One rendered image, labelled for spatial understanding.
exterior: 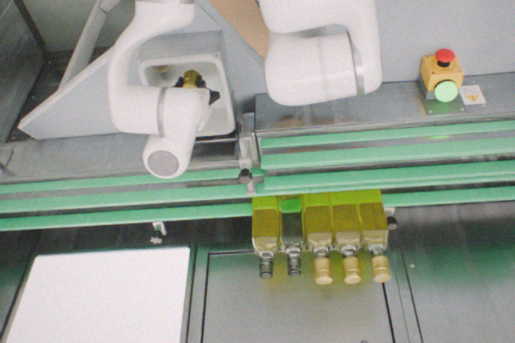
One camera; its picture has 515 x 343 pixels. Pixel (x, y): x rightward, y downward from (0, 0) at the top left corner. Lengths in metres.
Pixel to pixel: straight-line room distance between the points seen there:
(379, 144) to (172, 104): 0.49
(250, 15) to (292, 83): 0.33
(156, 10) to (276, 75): 0.19
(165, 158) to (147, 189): 0.39
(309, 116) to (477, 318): 0.57
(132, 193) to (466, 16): 0.82
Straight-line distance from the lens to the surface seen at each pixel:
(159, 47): 1.02
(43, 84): 1.94
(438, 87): 1.08
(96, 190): 1.20
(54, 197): 1.23
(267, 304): 1.13
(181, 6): 0.70
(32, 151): 1.35
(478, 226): 1.31
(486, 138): 1.09
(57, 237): 1.43
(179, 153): 0.76
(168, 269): 1.21
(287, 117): 1.07
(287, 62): 0.69
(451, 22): 1.10
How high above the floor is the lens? 1.61
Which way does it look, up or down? 42 degrees down
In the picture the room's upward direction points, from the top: 180 degrees counter-clockwise
